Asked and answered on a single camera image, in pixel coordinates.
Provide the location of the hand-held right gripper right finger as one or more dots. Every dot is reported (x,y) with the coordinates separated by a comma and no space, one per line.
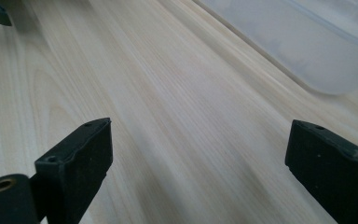
(332,168)

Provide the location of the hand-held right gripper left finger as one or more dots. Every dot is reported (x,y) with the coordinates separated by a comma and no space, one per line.
(74,168)

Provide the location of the clear plastic container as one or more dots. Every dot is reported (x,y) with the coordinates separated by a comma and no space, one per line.
(307,46)

